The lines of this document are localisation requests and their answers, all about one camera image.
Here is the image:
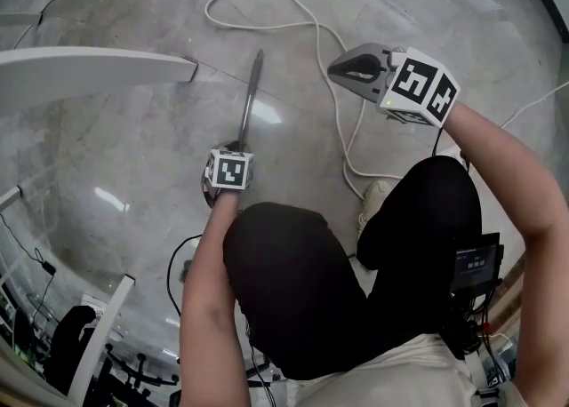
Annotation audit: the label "person's black trousers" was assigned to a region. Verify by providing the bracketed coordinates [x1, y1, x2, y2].
[221, 155, 485, 382]

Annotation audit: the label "black cable with adapter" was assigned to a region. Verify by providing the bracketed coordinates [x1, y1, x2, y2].
[0, 212, 58, 324]

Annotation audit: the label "person's white shirt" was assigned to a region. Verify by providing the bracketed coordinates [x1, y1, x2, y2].
[284, 331, 530, 407]

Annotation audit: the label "person's right shoe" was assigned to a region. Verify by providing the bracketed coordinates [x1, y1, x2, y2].
[357, 180, 395, 244]

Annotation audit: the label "black chest-mounted monitor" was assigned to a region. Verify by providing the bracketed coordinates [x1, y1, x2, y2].
[439, 231, 506, 360]

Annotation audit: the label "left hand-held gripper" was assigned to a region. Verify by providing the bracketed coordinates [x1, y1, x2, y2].
[202, 148, 257, 210]

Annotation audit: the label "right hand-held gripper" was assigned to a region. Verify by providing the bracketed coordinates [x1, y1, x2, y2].
[327, 42, 462, 128]

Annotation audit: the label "person's left forearm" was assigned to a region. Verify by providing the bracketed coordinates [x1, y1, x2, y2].
[177, 194, 252, 407]

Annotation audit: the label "white table leg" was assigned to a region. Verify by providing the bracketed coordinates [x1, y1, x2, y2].
[66, 274, 137, 403]

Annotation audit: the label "light wooden desk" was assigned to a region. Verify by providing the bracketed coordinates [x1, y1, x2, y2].
[0, 12, 198, 108]

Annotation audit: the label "grey broom with metal handle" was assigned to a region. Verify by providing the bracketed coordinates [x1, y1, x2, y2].
[237, 48, 266, 151]

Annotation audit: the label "person's right forearm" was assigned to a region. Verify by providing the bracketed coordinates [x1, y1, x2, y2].
[439, 100, 569, 407]

